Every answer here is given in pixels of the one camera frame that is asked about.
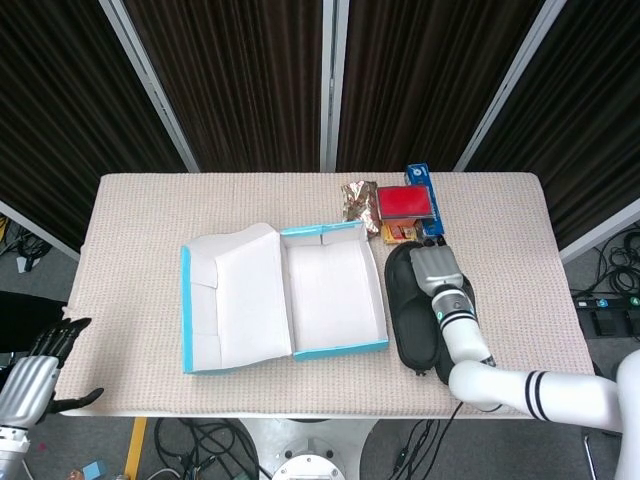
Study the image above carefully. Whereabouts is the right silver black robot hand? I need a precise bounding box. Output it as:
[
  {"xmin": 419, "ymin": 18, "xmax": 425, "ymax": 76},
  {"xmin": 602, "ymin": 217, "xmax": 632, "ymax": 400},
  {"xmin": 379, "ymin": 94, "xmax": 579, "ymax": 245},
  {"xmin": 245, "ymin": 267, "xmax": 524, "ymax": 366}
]
[{"xmin": 408, "ymin": 238, "xmax": 467, "ymax": 297}]

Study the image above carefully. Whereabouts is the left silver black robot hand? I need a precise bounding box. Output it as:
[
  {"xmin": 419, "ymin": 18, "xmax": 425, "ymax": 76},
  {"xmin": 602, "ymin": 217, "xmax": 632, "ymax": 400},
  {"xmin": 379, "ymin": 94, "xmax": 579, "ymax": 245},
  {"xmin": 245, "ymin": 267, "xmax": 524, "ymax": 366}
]
[{"xmin": 0, "ymin": 317, "xmax": 105, "ymax": 427}]

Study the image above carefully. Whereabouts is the black rubber slipper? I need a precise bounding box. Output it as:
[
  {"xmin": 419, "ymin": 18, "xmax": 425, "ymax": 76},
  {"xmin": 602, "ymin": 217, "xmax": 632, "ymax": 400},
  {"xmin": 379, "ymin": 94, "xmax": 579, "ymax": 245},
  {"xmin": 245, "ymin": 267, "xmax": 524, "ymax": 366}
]
[
  {"xmin": 433, "ymin": 269, "xmax": 477, "ymax": 386},
  {"xmin": 383, "ymin": 243, "xmax": 444, "ymax": 374}
]

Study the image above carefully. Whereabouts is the white silver robot base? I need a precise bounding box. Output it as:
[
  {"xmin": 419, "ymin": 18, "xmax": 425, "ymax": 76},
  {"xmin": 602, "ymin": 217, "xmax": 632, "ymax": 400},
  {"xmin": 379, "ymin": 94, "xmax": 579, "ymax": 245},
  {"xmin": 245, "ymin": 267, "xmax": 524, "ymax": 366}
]
[{"xmin": 239, "ymin": 417, "xmax": 384, "ymax": 480}]

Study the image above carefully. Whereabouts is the blue cardboard box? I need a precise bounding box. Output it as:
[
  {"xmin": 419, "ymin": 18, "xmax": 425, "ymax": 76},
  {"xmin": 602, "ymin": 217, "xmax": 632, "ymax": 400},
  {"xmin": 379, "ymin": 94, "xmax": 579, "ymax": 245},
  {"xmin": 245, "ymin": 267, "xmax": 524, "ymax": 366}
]
[{"xmin": 404, "ymin": 163, "xmax": 446, "ymax": 237}]

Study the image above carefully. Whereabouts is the light blue shoe box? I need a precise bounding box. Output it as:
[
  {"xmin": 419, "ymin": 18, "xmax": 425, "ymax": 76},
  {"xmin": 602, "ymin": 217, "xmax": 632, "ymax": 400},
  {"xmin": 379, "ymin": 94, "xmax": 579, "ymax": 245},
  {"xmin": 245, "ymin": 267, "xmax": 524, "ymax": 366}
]
[{"xmin": 180, "ymin": 222, "xmax": 390, "ymax": 375}]

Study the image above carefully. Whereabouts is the beige cloth-covered table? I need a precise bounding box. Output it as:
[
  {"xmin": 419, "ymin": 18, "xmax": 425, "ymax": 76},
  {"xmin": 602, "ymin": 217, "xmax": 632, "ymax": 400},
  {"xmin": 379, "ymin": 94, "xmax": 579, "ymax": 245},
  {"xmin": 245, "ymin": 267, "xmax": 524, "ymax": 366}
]
[{"xmin": 52, "ymin": 172, "xmax": 601, "ymax": 419}]

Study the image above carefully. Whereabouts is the yellow red snack packet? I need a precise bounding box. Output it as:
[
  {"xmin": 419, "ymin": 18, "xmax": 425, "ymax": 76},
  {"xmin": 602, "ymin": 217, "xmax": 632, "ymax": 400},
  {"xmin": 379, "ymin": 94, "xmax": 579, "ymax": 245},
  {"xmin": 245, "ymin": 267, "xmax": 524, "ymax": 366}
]
[{"xmin": 382, "ymin": 222, "xmax": 420, "ymax": 245}]

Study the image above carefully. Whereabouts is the red lidded orange container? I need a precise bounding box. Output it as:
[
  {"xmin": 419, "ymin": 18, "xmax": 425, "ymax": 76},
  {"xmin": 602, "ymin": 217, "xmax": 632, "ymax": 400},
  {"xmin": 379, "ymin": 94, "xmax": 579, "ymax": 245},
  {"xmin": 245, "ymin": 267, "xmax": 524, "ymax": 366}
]
[{"xmin": 375, "ymin": 184, "xmax": 434, "ymax": 229}]

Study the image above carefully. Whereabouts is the gold foil wrapper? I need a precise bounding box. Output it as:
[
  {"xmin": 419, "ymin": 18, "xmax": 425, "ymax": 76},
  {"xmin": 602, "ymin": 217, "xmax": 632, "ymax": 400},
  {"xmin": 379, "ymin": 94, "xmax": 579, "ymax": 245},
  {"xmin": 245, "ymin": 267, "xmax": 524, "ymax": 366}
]
[{"xmin": 340, "ymin": 179, "xmax": 382, "ymax": 237}]

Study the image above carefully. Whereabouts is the yellow floor strip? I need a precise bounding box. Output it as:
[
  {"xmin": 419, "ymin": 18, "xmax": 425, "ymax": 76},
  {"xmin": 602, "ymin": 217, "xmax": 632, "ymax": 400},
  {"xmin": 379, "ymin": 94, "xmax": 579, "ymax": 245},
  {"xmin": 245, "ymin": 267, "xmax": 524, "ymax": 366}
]
[{"xmin": 123, "ymin": 417, "xmax": 150, "ymax": 480}]

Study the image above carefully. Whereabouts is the black foot pedal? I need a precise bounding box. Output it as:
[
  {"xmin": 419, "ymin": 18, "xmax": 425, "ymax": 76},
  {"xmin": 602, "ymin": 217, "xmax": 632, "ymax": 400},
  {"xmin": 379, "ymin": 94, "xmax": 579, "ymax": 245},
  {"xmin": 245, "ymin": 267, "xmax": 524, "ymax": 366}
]
[{"xmin": 579, "ymin": 308, "xmax": 634, "ymax": 344}]

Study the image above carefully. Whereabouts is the dark corrugated partition panel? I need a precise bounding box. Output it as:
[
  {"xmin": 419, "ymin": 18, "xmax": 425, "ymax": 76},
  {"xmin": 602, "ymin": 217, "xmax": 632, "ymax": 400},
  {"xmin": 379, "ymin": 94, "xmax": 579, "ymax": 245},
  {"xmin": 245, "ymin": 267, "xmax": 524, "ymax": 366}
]
[
  {"xmin": 122, "ymin": 0, "xmax": 326, "ymax": 174},
  {"xmin": 469, "ymin": 0, "xmax": 640, "ymax": 251},
  {"xmin": 0, "ymin": 0, "xmax": 189, "ymax": 251},
  {"xmin": 335, "ymin": 0, "xmax": 546, "ymax": 174}
]

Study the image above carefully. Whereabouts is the grey metal chair leg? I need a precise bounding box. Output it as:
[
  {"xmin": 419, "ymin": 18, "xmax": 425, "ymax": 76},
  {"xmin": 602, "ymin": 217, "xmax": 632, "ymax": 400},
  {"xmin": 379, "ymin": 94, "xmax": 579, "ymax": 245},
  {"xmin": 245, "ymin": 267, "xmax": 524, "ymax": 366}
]
[{"xmin": 583, "ymin": 433, "xmax": 599, "ymax": 480}]

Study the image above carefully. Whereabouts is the black floor cable bundle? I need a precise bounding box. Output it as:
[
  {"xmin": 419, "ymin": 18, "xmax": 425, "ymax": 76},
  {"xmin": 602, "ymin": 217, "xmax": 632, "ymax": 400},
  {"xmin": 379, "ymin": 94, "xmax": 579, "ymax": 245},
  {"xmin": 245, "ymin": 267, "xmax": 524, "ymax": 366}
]
[
  {"xmin": 152, "ymin": 417, "xmax": 261, "ymax": 480},
  {"xmin": 0, "ymin": 214, "xmax": 51, "ymax": 274},
  {"xmin": 569, "ymin": 232, "xmax": 640, "ymax": 301}
]

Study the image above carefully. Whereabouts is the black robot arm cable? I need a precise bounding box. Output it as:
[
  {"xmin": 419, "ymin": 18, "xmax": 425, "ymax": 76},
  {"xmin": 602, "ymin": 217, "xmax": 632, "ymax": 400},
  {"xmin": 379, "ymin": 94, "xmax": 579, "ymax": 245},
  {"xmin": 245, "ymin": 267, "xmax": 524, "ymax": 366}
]
[{"xmin": 437, "ymin": 399, "xmax": 464, "ymax": 439}]

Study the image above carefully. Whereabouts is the grey aluminium partition post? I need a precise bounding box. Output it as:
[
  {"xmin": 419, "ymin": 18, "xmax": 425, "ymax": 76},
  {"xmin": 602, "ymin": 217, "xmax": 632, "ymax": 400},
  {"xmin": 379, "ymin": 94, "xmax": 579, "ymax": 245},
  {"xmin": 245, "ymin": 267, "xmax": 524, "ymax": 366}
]
[
  {"xmin": 452, "ymin": 0, "xmax": 571, "ymax": 174},
  {"xmin": 559, "ymin": 199, "xmax": 640, "ymax": 265},
  {"xmin": 319, "ymin": 0, "xmax": 347, "ymax": 174},
  {"xmin": 0, "ymin": 199, "xmax": 81, "ymax": 262},
  {"xmin": 98, "ymin": 0, "xmax": 201, "ymax": 174}
]

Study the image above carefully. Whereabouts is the black cable with connector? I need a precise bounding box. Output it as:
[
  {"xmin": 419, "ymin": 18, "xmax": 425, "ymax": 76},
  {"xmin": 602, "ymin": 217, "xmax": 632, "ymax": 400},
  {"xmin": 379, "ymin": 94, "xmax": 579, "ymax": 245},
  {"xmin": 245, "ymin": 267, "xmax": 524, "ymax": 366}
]
[{"xmin": 392, "ymin": 418, "xmax": 436, "ymax": 480}]

